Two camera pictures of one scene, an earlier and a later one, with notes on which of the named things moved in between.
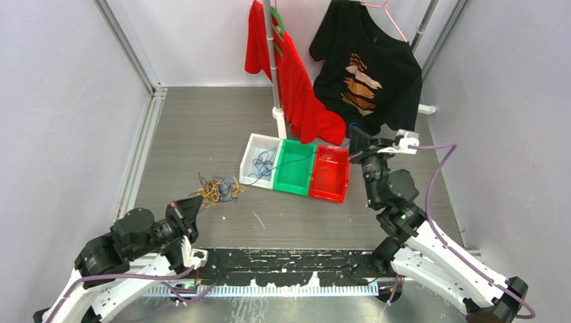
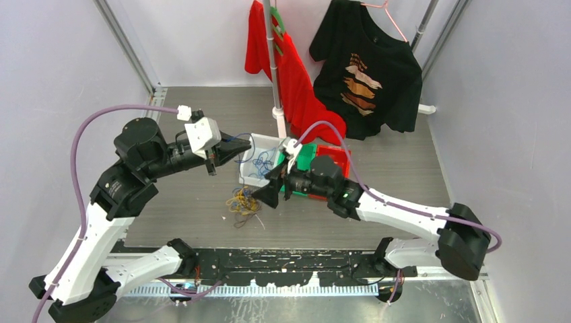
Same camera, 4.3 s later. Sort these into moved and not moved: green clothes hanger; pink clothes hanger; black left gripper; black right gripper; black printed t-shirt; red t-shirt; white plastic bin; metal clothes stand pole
Moved: black right gripper; black left gripper
Not moved: green clothes hanger; red t-shirt; white plastic bin; metal clothes stand pole; pink clothes hanger; black printed t-shirt
